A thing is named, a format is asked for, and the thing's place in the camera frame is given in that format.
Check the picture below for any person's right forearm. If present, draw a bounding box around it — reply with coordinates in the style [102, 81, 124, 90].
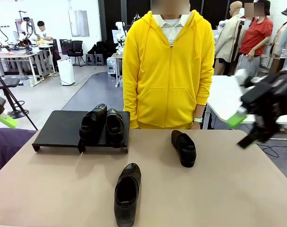
[123, 87, 139, 130]

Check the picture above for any black backpack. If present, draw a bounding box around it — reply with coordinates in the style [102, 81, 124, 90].
[88, 41, 108, 55]

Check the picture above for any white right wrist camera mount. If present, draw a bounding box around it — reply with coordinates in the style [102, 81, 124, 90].
[234, 69, 249, 86]

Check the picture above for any black office chair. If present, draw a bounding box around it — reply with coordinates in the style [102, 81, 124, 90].
[67, 40, 85, 67]

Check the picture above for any white folding table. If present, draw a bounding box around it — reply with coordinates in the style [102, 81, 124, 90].
[206, 75, 287, 144]

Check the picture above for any black white lab robot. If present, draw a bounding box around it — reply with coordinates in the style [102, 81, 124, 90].
[14, 9, 37, 49]

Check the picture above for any grey wall panel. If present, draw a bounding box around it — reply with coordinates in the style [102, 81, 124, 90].
[68, 9, 90, 37]

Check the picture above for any small black loafer shoe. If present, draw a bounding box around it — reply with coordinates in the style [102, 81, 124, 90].
[105, 108, 125, 148]
[79, 103, 108, 145]

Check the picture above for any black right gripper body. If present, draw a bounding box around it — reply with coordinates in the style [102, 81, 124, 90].
[240, 70, 287, 119]

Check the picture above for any black floor cable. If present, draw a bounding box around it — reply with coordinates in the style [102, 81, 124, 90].
[261, 144, 287, 158]

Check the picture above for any lit computer case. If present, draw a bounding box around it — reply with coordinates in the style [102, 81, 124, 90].
[107, 58, 117, 76]

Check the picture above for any black buckle dress shoe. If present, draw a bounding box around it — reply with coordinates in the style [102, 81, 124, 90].
[114, 163, 142, 227]
[171, 130, 197, 168]

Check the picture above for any person's left forearm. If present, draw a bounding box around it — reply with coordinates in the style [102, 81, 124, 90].
[194, 78, 214, 119]

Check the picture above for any seated man in white t-shirt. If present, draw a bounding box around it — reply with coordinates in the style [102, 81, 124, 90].
[33, 20, 54, 44]

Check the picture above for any mannequin in beige jacket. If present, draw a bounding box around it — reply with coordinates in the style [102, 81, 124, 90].
[214, 1, 244, 76]

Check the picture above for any dark bluish cloth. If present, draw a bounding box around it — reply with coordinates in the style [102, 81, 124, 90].
[0, 129, 37, 173]

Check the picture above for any white air purifier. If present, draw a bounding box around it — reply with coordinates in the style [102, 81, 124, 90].
[56, 59, 75, 86]

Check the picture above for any person in yellow hoodie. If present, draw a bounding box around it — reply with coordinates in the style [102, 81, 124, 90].
[122, 9, 215, 130]

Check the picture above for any figure in red t-shirt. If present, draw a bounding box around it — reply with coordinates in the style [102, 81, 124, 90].
[237, 0, 274, 78]

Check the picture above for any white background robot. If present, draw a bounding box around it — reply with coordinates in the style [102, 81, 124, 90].
[114, 21, 127, 56]

